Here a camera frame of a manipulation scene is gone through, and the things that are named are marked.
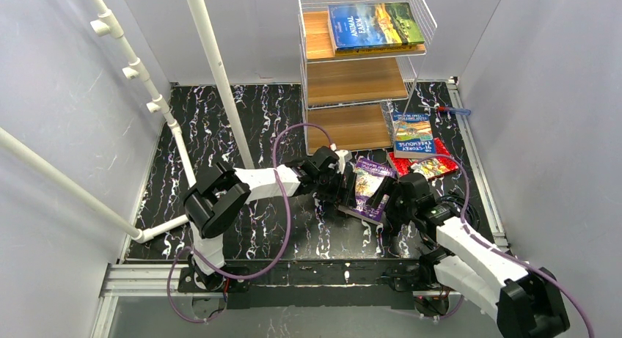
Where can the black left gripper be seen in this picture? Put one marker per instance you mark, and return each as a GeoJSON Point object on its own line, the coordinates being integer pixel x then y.
{"type": "Point", "coordinates": [347, 186]}

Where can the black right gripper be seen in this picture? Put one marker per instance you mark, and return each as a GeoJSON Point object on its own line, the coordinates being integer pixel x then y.
{"type": "Point", "coordinates": [389, 199]}

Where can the purple 52-storey treehouse book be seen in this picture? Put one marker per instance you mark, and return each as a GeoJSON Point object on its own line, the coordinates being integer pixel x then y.
{"type": "Point", "coordinates": [369, 176]}

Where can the blue 91-storey treehouse book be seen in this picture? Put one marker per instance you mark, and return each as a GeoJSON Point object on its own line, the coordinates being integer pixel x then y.
{"type": "Point", "coordinates": [413, 136]}

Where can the white wire wooden shelf rack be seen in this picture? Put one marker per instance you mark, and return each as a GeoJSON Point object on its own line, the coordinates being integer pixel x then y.
{"type": "Point", "coordinates": [349, 96]}

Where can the orange 130-storey treehouse book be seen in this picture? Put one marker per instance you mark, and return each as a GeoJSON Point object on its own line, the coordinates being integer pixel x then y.
{"type": "Point", "coordinates": [403, 49]}

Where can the blue animal farm book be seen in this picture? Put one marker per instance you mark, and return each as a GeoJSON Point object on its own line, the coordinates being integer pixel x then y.
{"type": "Point", "coordinates": [371, 25]}

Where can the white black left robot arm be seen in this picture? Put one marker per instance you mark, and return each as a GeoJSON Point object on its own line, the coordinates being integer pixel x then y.
{"type": "Point", "coordinates": [214, 202]}

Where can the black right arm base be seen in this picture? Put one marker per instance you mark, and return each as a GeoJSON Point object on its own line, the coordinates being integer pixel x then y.
{"type": "Point", "coordinates": [431, 299]}

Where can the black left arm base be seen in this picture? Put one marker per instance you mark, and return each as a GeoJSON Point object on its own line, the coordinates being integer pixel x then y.
{"type": "Point", "coordinates": [192, 280]}

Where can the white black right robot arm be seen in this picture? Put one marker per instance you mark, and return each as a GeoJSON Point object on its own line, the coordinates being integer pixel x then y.
{"type": "Point", "coordinates": [523, 302]}

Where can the red treehouse book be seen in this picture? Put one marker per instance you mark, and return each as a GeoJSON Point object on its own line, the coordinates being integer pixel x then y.
{"type": "Point", "coordinates": [430, 167]}

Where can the blue red screwdriver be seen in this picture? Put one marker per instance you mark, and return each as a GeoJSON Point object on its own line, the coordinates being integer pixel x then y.
{"type": "Point", "coordinates": [448, 109]}

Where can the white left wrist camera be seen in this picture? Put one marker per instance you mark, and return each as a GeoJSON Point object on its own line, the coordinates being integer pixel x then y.
{"type": "Point", "coordinates": [343, 156]}

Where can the white pvc pipe frame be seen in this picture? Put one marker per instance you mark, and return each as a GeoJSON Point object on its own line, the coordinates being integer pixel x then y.
{"type": "Point", "coordinates": [107, 25]}

